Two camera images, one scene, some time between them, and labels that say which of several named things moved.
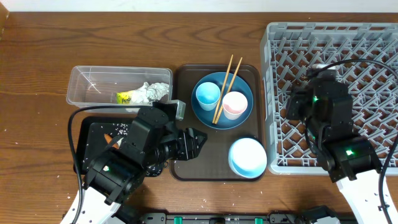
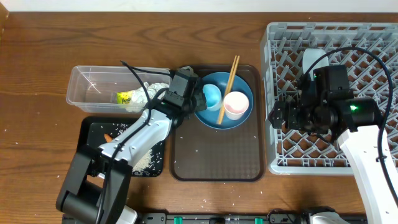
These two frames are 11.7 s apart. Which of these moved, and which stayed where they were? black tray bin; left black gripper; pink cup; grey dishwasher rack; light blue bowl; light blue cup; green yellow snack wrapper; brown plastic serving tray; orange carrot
Moved: light blue bowl; left black gripper
Stayed: green yellow snack wrapper; pink cup; black tray bin; light blue cup; grey dishwasher rack; orange carrot; brown plastic serving tray
